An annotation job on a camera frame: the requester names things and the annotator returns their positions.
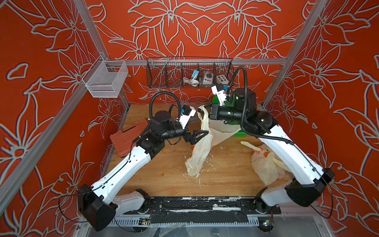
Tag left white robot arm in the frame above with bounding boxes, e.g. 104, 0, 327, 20
78, 106, 209, 231

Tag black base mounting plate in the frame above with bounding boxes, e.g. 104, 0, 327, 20
142, 195, 282, 224

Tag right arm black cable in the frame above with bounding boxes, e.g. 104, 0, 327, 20
229, 66, 334, 220

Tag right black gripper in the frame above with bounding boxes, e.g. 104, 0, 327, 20
197, 104, 248, 125

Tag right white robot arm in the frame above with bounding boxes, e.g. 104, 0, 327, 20
209, 84, 335, 212

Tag yellow translucent plastic bag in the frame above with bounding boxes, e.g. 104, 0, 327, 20
240, 141, 291, 185

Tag clear acrylic wall box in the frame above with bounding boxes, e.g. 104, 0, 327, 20
83, 61, 128, 98

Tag black wire wall basket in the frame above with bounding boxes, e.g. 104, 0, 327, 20
146, 56, 235, 89

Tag orange-print plastic bag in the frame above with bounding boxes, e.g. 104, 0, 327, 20
185, 106, 240, 176

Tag blue white small box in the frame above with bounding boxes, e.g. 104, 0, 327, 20
191, 70, 199, 80

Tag grey controller device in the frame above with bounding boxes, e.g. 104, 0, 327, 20
201, 71, 214, 86

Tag white button box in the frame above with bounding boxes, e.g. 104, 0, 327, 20
216, 75, 229, 85

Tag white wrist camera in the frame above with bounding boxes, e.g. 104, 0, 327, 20
179, 105, 196, 129
211, 84, 229, 106

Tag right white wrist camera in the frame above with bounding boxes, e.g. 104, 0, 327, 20
211, 84, 229, 106

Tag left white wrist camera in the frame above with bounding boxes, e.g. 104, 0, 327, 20
179, 105, 196, 129

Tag green plastic basket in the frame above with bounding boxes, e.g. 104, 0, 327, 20
212, 96, 247, 137

